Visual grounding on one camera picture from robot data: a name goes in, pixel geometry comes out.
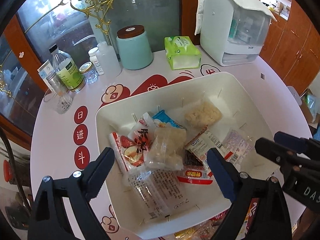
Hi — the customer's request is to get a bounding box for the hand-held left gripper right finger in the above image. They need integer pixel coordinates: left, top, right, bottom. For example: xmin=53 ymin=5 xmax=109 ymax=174
xmin=206 ymin=147 xmax=293 ymax=240

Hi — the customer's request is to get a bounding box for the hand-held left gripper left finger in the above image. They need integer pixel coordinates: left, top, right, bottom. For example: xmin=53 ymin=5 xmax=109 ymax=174
xmin=27 ymin=147 xmax=115 ymax=240

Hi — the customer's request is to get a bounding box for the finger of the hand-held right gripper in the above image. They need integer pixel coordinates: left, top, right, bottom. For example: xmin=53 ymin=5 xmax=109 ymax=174
xmin=274 ymin=131 xmax=313 ymax=153
xmin=255 ymin=137 xmax=300 ymax=173

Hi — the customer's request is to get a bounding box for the red white striped snack packet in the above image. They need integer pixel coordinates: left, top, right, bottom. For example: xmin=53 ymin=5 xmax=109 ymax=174
xmin=176 ymin=165 xmax=214 ymax=185

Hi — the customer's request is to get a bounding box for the white barcode snack packet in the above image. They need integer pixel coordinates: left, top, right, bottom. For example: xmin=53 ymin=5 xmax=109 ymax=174
xmin=221 ymin=129 xmax=258 ymax=165

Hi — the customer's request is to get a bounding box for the red apple print packet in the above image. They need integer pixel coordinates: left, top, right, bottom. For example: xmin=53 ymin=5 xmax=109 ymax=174
xmin=109 ymin=112 xmax=157 ymax=173

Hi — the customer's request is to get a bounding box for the red white cookie packet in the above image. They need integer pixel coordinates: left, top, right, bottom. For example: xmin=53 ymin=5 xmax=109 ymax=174
xmin=184 ymin=126 xmax=224 ymax=160

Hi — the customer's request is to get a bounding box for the clear wrapper reddish snack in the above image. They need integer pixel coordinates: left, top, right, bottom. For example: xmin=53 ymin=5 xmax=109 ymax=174
xmin=195 ymin=220 xmax=220 ymax=240

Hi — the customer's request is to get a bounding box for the clear packet with printed label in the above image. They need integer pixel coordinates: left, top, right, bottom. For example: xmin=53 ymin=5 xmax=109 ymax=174
xmin=122 ymin=169 xmax=190 ymax=222

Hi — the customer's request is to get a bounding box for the pale rice cracker clear packet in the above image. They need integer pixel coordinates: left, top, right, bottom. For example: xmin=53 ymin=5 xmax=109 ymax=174
xmin=145 ymin=127 xmax=187 ymax=171

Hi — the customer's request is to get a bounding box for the yellowish crumbly cake packet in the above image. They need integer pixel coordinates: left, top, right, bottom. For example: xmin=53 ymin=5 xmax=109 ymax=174
xmin=184 ymin=101 xmax=223 ymax=128

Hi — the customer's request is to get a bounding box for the white plastic bin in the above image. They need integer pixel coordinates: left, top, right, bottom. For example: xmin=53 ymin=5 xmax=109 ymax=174
xmin=95 ymin=71 xmax=281 ymax=240

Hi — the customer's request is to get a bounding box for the orange yellow snack packet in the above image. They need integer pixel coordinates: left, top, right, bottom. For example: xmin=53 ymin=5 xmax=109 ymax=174
xmin=174 ymin=230 xmax=195 ymax=240

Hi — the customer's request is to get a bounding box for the blue white snack packet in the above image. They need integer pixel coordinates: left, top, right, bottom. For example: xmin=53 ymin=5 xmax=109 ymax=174
xmin=152 ymin=109 xmax=187 ymax=130

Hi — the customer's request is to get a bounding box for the cardboard box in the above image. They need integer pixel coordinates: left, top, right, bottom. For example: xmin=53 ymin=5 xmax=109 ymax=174
xmin=300 ymin=89 xmax=319 ymax=123

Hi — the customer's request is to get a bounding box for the green plastic bag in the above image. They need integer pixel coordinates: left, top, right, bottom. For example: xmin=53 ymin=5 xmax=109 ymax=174
xmin=306 ymin=94 xmax=319 ymax=113

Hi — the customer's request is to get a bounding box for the grey plastic stool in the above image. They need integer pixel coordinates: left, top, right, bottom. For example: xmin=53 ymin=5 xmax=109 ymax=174
xmin=287 ymin=86 xmax=303 ymax=105

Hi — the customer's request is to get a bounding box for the clear glass cup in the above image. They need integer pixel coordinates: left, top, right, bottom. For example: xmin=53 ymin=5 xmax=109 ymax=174
xmin=44 ymin=87 xmax=73 ymax=115

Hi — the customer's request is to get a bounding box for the red lidded container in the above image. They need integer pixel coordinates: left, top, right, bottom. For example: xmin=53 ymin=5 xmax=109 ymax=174
xmin=2 ymin=160 xmax=13 ymax=183

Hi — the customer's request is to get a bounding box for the small glass jar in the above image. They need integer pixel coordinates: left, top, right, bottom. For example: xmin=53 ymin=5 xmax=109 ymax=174
xmin=79 ymin=62 xmax=98 ymax=84

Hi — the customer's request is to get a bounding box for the clear bottle with green label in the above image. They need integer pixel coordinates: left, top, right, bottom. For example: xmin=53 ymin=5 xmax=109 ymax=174
xmin=49 ymin=44 xmax=86 ymax=93

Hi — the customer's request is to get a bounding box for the silver metal tin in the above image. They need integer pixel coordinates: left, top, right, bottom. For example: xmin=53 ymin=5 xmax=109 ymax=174
xmin=46 ymin=71 xmax=65 ymax=90

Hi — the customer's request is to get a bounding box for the white squeeze bottle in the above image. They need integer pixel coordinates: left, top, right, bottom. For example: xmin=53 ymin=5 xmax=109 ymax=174
xmin=96 ymin=41 xmax=122 ymax=78

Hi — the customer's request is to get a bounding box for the white pill bottle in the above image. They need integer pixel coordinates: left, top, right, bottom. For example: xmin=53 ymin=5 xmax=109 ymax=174
xmin=88 ymin=47 xmax=104 ymax=75

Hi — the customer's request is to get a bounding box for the blue white carton box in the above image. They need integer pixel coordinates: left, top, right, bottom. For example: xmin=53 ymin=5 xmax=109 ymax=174
xmin=37 ymin=60 xmax=60 ymax=93

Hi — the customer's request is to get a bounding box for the teal jar with brown lid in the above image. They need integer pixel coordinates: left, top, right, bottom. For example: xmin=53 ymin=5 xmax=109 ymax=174
xmin=116 ymin=25 xmax=153 ymax=70

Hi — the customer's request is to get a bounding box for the white countertop storage cabinet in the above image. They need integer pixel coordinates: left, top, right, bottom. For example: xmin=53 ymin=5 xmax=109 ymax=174
xmin=200 ymin=0 xmax=272 ymax=67

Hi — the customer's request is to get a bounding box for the green tissue pack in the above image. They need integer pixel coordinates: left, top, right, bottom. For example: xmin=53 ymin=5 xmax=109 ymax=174
xmin=164 ymin=36 xmax=202 ymax=70

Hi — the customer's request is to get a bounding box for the wooden framed glass door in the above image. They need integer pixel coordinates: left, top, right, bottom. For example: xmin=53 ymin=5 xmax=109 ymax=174
xmin=0 ymin=0 xmax=200 ymax=140

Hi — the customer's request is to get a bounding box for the wooden wall cabinet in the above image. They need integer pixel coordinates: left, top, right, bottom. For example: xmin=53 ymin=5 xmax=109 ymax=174
xmin=250 ymin=0 xmax=320 ymax=95

